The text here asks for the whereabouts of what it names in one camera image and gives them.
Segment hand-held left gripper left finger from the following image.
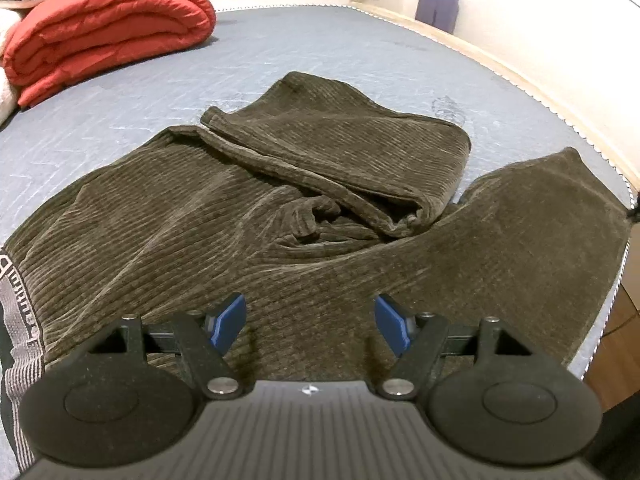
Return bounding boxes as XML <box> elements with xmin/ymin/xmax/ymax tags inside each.
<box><xmin>87</xmin><ymin>293</ymin><xmax>247</xmax><ymax>401</ymax></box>

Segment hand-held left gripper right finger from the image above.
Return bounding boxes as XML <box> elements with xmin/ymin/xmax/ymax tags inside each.
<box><xmin>374</xmin><ymin>294</ymin><xmax>538</xmax><ymax>401</ymax></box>

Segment brown corduroy pants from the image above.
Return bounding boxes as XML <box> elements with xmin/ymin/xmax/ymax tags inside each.
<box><xmin>0</xmin><ymin>71</ymin><xmax>632</xmax><ymax>480</ymax></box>

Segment grey quilted mattress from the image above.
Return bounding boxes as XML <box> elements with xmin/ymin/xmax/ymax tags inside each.
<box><xmin>0</xmin><ymin>4</ymin><xmax>637</xmax><ymax>480</ymax></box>

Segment white fluffy blanket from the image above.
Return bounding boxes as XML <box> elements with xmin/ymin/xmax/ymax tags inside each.
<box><xmin>0</xmin><ymin>66</ymin><xmax>22</xmax><ymax>132</ymax></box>

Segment folded red quilt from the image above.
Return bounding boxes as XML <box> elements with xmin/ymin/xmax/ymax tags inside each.
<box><xmin>2</xmin><ymin>0</ymin><xmax>217</xmax><ymax>109</ymax></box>

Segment purple wall paper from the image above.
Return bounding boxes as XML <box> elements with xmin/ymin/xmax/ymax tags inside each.
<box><xmin>416</xmin><ymin>0</ymin><xmax>460</xmax><ymax>34</ymax></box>

